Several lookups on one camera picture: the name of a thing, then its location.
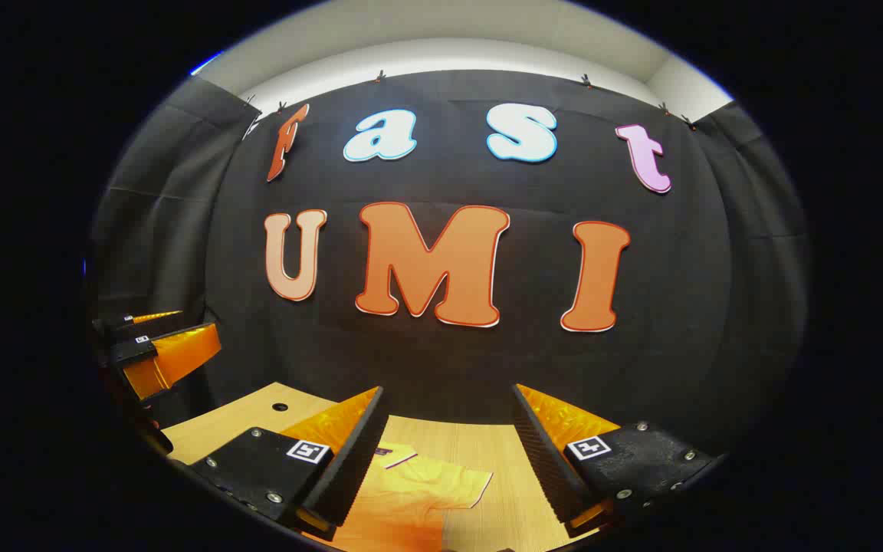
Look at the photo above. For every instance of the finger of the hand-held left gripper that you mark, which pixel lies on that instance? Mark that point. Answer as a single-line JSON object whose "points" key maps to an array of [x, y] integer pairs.
{"points": [[113, 321], [131, 351]]}

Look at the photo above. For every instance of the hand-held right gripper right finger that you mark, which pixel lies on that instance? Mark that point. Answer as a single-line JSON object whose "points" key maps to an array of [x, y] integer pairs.
{"points": [[545, 460]]}

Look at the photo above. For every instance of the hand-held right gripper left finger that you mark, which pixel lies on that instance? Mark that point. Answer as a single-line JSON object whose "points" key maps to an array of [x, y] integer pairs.
{"points": [[349, 468]]}

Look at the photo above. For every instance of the orange T-shirt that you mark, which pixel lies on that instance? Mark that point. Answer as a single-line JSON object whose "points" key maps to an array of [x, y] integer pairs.
{"points": [[411, 491]]}

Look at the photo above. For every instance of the black backdrop cloth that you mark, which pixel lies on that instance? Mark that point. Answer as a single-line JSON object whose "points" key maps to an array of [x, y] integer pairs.
{"points": [[441, 176]]}

